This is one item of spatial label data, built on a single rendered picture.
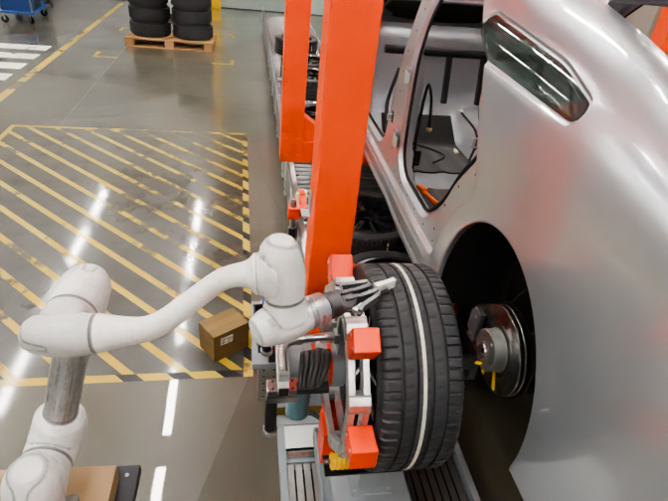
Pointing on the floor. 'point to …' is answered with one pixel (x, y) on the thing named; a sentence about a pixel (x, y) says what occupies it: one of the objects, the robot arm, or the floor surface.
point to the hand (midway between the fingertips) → (385, 285)
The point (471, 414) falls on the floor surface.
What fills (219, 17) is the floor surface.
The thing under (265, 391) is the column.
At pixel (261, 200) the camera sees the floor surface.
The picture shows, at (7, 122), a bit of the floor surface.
